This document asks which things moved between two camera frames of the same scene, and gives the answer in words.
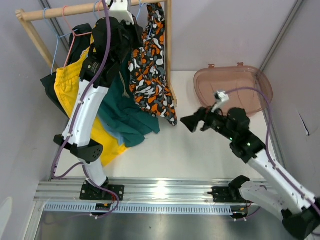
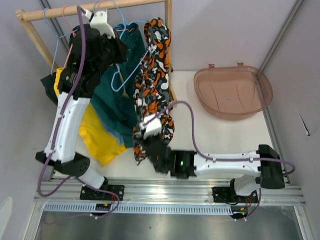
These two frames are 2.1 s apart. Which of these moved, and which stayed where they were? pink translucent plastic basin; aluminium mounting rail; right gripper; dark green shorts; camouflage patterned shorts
Moved: dark green shorts; camouflage patterned shorts; right gripper
Stayed: aluminium mounting rail; pink translucent plastic basin
